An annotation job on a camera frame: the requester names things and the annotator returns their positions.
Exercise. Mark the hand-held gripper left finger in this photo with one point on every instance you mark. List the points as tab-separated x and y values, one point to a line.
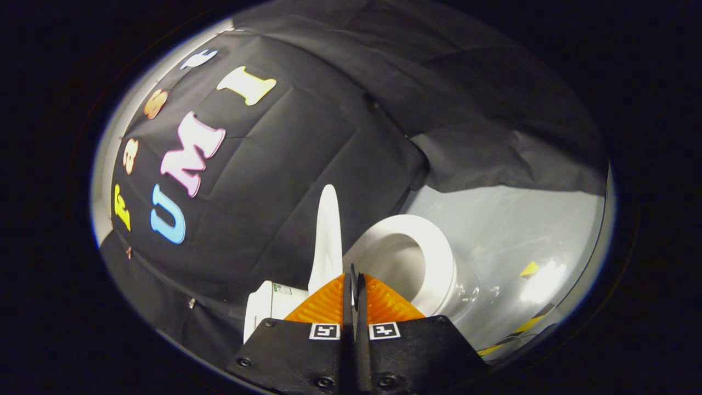
296	351

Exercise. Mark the white toilet seat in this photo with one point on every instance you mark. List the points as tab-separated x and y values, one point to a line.
439	258

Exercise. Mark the yellow black striped floor tape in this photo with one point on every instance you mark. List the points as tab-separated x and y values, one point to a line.
521	328

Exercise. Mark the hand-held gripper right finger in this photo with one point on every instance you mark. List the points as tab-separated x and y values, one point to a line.
417	351

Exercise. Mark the white toilet tank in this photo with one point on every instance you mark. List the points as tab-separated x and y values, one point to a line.
269	307

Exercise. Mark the yellow floor tape piece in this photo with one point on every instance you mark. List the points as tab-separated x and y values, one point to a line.
530	270

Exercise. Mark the black backdrop cloth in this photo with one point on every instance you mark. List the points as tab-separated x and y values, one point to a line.
307	142

